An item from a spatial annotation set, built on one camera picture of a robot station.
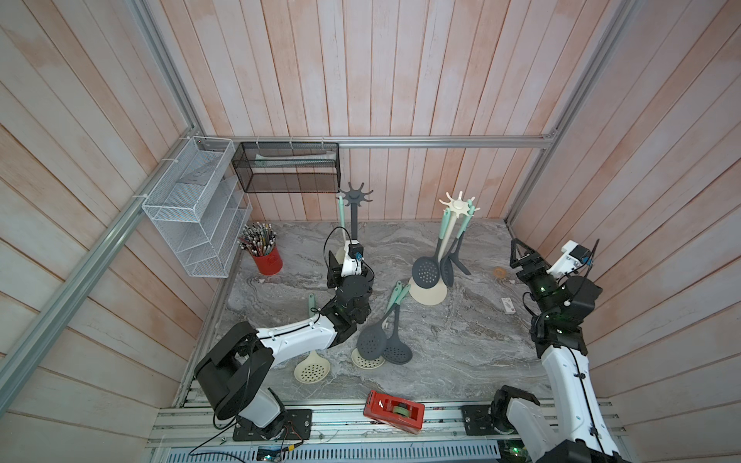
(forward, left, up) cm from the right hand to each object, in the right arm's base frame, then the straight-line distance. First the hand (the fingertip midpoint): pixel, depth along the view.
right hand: (517, 244), depth 72 cm
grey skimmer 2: (+4, +12, -11) cm, 17 cm away
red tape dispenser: (-35, +30, -24) cm, 52 cm away
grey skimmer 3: (+3, +15, -13) cm, 20 cm away
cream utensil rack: (+4, +15, -32) cm, 35 cm away
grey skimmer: (-17, +29, -30) cm, 46 cm away
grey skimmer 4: (+4, +20, -18) cm, 27 cm away
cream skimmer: (-23, +53, -29) cm, 65 cm away
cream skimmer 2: (-22, +39, -28) cm, 53 cm away
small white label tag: (-1, -9, -31) cm, 32 cm away
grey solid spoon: (-16, +37, -25) cm, 47 cm away
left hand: (+1, +46, -7) cm, 47 cm away
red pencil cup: (+12, +74, -13) cm, 76 cm away
